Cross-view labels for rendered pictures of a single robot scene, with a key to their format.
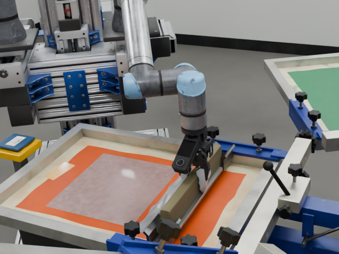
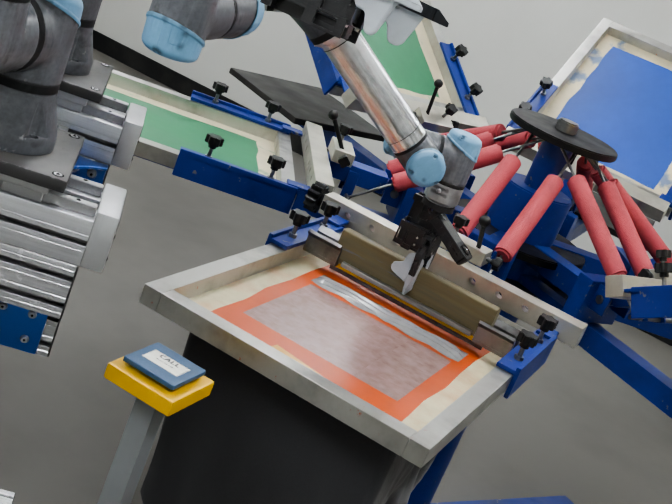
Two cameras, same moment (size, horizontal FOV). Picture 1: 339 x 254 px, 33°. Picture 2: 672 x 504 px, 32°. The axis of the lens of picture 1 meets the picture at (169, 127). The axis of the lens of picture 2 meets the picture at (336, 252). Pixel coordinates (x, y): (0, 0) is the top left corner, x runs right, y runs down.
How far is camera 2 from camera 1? 301 cm
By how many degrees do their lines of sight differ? 89
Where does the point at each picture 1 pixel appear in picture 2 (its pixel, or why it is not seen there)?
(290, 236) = not seen: hidden behind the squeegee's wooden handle
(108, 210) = (413, 362)
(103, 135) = (197, 286)
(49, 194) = (365, 389)
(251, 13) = not seen: outside the picture
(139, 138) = (238, 267)
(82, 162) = (268, 336)
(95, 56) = not seen: hidden behind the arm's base
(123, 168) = (300, 315)
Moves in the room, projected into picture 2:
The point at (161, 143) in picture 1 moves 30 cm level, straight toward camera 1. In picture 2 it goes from (258, 263) to (394, 309)
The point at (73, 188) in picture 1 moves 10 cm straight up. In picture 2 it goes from (351, 367) to (371, 320)
